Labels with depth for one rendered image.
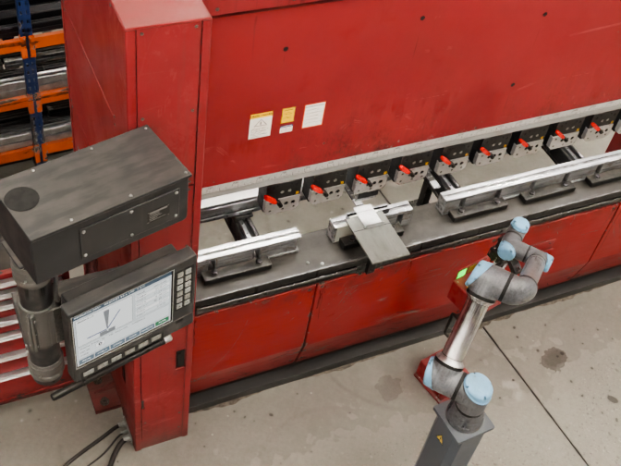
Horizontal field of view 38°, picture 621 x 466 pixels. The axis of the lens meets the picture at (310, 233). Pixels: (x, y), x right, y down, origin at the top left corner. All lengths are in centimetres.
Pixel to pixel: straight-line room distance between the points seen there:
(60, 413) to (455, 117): 225
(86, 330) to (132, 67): 81
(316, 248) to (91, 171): 153
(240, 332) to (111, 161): 152
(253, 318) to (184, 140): 127
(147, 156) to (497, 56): 155
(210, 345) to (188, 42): 170
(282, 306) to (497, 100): 126
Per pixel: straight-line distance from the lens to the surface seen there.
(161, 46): 257
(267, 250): 375
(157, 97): 268
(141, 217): 259
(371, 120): 344
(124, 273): 281
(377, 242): 378
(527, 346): 495
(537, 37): 365
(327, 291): 396
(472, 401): 344
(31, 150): 506
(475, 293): 336
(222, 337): 391
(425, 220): 411
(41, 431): 435
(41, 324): 286
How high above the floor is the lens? 374
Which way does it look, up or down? 47 degrees down
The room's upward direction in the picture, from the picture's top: 11 degrees clockwise
